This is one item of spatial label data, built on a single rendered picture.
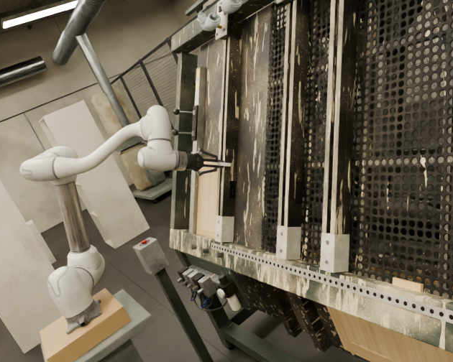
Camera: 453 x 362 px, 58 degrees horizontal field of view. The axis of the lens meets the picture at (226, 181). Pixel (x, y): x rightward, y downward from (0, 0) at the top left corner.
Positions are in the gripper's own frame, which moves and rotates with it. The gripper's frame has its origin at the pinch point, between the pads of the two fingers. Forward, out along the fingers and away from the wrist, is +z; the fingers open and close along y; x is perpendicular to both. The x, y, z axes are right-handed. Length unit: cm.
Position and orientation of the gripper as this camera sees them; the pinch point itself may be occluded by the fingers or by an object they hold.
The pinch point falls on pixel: (223, 164)
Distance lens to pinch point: 193.3
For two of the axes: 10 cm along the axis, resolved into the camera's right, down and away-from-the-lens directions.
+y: 0.4, -10.0, 0.2
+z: 8.6, 0.5, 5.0
